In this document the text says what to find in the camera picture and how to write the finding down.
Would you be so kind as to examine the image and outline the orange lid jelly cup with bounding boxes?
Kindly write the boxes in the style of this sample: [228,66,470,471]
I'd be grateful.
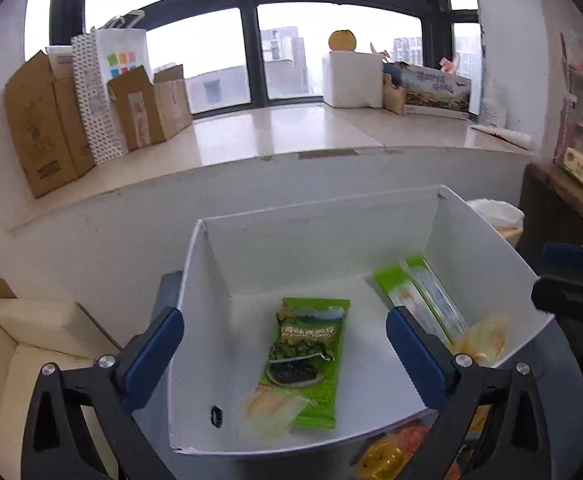
[452,316,509,366]

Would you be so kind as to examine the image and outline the pink jelly cup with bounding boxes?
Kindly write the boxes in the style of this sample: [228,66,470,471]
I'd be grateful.
[393,424,461,480]

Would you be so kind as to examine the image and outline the green white candy bag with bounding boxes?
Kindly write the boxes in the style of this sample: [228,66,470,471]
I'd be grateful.
[373,254,469,350]

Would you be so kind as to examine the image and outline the yellow jelly cup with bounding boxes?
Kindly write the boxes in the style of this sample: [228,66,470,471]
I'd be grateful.
[355,436,409,480]

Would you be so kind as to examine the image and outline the green seaweed snack bag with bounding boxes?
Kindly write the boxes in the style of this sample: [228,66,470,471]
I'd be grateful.
[258,297,351,430]

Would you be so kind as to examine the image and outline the clear jelly cup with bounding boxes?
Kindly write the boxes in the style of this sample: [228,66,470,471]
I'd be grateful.
[236,388,309,440]

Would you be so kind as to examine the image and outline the brown stone side counter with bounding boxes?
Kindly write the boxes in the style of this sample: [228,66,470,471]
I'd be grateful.
[519,162,583,244]

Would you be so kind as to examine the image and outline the cream leather sofa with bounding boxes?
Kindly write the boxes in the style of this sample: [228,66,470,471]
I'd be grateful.
[0,299,119,479]

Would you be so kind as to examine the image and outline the white open storage box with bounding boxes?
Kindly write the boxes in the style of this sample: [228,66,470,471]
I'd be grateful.
[168,185,551,456]

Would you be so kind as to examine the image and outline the landscape printed gift box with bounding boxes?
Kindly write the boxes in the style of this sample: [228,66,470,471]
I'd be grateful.
[400,63,471,119]

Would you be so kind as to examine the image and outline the open small cardboard box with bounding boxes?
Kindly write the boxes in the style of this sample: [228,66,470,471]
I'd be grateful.
[107,65,193,152]

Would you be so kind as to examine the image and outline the tall brown cardboard box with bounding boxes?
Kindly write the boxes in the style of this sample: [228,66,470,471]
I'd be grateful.
[5,47,95,198]

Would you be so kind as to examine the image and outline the white foam box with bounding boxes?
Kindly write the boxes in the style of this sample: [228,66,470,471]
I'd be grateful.
[323,51,383,108]

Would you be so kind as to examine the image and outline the white dotted paper bag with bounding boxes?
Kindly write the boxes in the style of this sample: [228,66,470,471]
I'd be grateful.
[70,10,152,165]

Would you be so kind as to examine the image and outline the black window frame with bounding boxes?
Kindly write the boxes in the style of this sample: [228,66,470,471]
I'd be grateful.
[49,0,482,117]

